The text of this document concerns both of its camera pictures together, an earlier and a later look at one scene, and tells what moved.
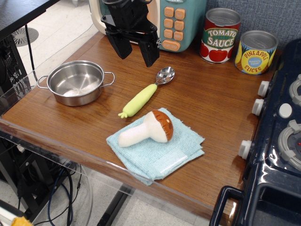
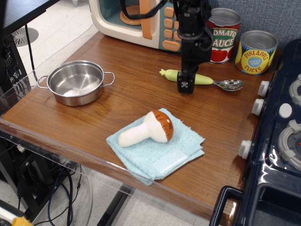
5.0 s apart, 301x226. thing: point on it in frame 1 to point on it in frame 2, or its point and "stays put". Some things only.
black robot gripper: (130, 18) to (197, 40)
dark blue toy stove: (271, 196) stays put
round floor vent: (19, 36) stays put
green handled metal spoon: (164, 75) to (230, 85)
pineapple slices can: (256, 51) stays put
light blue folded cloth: (150, 160) stays put
